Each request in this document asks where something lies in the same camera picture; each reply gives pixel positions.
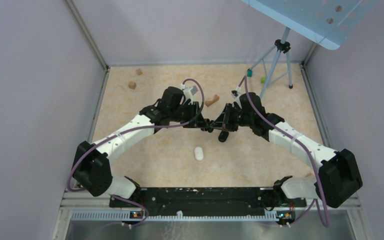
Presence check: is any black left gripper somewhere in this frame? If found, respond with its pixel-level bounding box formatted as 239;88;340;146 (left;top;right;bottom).
169;100;209;128

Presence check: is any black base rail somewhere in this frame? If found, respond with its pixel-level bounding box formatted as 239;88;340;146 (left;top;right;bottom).
109;186;307;218

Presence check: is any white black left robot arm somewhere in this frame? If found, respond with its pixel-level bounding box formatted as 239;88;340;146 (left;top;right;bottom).
70;85;208;207

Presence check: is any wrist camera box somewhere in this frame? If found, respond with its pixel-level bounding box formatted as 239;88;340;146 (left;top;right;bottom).
231;90;242;99
180;84;198;102

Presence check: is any tan block near base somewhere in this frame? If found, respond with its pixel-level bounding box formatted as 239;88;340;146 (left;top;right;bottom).
305;173;316;178

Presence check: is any white earbud charging case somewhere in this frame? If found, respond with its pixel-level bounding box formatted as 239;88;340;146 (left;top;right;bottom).
193;146;205;161

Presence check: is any small tan wooden cube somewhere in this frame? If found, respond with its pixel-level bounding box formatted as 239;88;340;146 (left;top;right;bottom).
136;68;143;76

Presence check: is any light blue perforated panel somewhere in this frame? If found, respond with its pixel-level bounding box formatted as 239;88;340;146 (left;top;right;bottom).
243;0;377;50

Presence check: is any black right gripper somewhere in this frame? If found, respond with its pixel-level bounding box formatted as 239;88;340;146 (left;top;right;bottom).
210;103;253;132

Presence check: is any brown wooden arch block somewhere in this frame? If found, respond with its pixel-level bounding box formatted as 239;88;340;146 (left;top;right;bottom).
204;94;220;107

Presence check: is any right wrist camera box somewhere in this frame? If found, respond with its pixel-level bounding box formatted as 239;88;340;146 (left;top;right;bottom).
231;90;242;99

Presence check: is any grey tripod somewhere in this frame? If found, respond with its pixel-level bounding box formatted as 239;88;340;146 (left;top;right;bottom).
247;27;294;100

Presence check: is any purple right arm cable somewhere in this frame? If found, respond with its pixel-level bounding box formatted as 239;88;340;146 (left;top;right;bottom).
236;76;331;229

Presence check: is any black earbud charging case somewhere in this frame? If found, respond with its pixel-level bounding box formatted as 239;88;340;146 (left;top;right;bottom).
218;131;230;143

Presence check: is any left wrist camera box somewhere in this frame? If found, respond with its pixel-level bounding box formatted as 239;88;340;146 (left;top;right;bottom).
180;84;198;102

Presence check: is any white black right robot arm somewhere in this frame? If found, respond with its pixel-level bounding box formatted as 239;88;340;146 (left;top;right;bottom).
209;92;363;208

